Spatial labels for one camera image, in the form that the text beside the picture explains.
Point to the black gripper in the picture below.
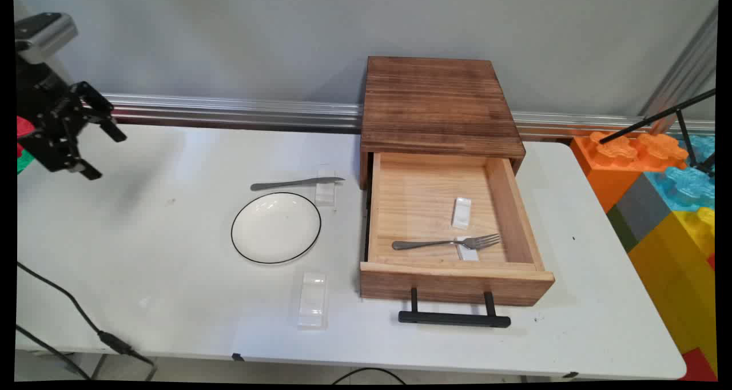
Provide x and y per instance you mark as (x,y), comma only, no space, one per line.
(46,121)

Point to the silver table knife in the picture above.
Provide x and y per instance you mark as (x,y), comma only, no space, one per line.
(274,185)

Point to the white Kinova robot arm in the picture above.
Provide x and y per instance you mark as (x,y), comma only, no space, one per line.
(47,35)

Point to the small red block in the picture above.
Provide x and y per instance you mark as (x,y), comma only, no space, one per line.
(24,128)

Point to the small green block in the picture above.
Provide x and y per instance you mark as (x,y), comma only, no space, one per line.
(24,162)

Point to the white plate with black rim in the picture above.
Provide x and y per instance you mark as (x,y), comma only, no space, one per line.
(275,227)

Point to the clear plastic cutlery rest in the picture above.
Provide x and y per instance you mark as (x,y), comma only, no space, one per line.
(313,301)

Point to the silver fork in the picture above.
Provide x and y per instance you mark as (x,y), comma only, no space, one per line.
(423,243)

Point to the dark brown wooden cabinet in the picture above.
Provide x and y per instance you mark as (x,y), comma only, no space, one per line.
(440,104)

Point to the light wooden drawer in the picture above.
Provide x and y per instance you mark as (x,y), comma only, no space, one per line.
(452,284)

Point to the orange giant building block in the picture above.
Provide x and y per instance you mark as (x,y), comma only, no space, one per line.
(609,161)

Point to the dark green giant building block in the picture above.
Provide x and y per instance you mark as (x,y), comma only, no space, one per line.
(620,230)

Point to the grey giant building block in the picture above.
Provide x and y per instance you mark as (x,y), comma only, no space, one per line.
(643,207)

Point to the black tripod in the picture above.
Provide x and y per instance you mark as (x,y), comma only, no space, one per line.
(657,115)

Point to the blue giant building block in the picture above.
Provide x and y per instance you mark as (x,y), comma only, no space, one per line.
(689,184)

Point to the yellow giant building block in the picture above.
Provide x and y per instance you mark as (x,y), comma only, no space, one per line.
(675,287)

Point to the red giant building block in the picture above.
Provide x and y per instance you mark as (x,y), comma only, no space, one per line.
(699,367)

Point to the aluminium wall rail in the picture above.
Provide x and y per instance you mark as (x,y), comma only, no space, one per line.
(229,110)

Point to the aluminium frame post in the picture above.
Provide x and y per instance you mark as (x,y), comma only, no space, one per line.
(683,64)

